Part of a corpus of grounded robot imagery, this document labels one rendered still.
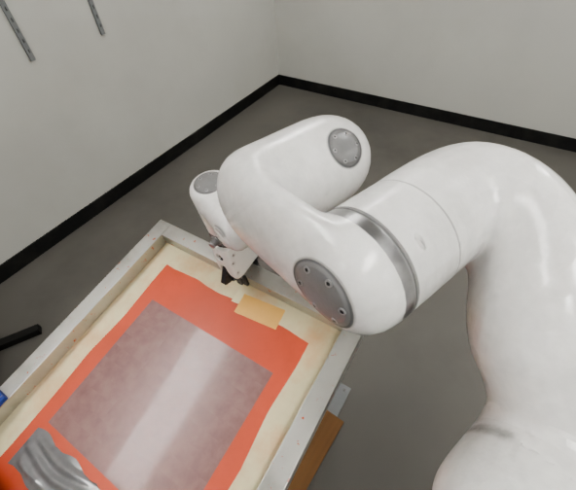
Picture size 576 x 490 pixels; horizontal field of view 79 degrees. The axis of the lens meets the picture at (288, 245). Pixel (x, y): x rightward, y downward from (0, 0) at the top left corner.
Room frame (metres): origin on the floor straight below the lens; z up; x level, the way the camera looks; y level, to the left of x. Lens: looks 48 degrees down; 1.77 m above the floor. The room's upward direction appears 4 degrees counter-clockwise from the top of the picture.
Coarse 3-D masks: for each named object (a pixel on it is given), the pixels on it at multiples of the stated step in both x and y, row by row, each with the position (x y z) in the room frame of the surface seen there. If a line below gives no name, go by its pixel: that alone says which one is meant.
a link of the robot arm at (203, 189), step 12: (204, 180) 0.47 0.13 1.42; (216, 180) 0.47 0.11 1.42; (192, 192) 0.45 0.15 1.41; (204, 192) 0.44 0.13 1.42; (216, 192) 0.44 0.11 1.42; (204, 204) 0.43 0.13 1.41; (216, 204) 0.42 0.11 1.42; (204, 216) 0.42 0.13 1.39; (216, 216) 0.39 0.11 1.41; (216, 228) 0.38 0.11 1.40; (228, 228) 0.37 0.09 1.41; (228, 240) 0.36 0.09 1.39; (240, 240) 0.36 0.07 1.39
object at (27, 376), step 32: (160, 224) 0.67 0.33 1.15; (128, 256) 0.58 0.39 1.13; (96, 288) 0.50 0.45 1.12; (256, 288) 0.47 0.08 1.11; (288, 288) 0.44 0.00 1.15; (64, 320) 0.42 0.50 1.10; (320, 320) 0.38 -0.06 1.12; (64, 352) 0.36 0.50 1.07; (352, 352) 0.29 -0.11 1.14; (32, 384) 0.30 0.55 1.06; (320, 384) 0.24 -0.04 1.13; (0, 416) 0.24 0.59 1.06; (320, 416) 0.19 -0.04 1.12; (288, 448) 0.14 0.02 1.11; (288, 480) 0.10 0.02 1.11
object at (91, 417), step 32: (160, 288) 0.50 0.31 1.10; (192, 288) 0.49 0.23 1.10; (128, 320) 0.43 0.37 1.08; (160, 320) 0.42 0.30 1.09; (192, 320) 0.41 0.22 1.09; (96, 352) 0.36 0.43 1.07; (128, 352) 0.35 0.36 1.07; (160, 352) 0.35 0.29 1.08; (192, 352) 0.34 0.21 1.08; (64, 384) 0.30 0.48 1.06; (96, 384) 0.29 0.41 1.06; (128, 384) 0.29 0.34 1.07; (160, 384) 0.28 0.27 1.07; (64, 416) 0.24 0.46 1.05; (96, 416) 0.23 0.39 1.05; (128, 416) 0.23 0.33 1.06; (64, 448) 0.18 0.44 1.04; (96, 448) 0.18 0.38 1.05; (0, 480) 0.14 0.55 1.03; (96, 480) 0.13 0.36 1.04
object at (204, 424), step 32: (224, 320) 0.40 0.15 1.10; (224, 352) 0.33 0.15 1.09; (256, 352) 0.32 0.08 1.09; (288, 352) 0.32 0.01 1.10; (192, 384) 0.27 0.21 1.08; (224, 384) 0.27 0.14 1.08; (256, 384) 0.26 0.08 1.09; (160, 416) 0.22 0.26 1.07; (192, 416) 0.22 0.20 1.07; (224, 416) 0.21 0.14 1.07; (256, 416) 0.21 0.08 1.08; (128, 448) 0.17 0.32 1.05; (160, 448) 0.17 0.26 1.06; (192, 448) 0.16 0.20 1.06; (224, 448) 0.16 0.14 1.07; (128, 480) 0.12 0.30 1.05; (160, 480) 0.12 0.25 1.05; (192, 480) 0.11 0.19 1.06; (224, 480) 0.11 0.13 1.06
